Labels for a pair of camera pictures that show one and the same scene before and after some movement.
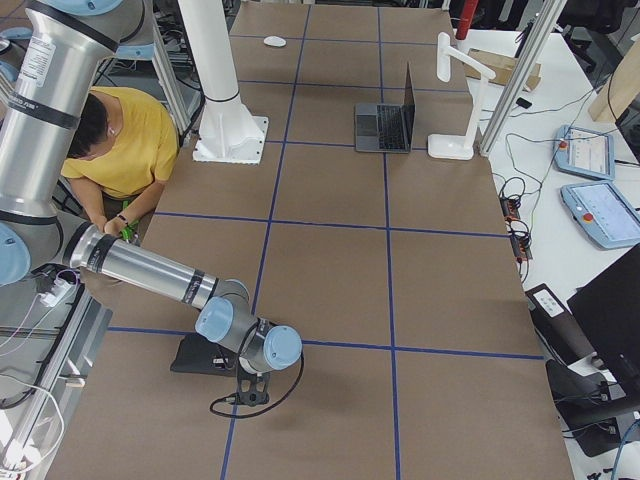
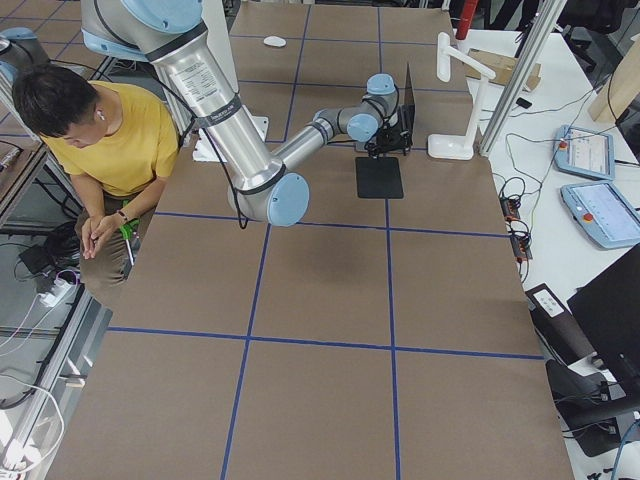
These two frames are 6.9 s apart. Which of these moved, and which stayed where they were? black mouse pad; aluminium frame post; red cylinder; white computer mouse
Moved: black mouse pad
Stayed: red cylinder; aluminium frame post; white computer mouse
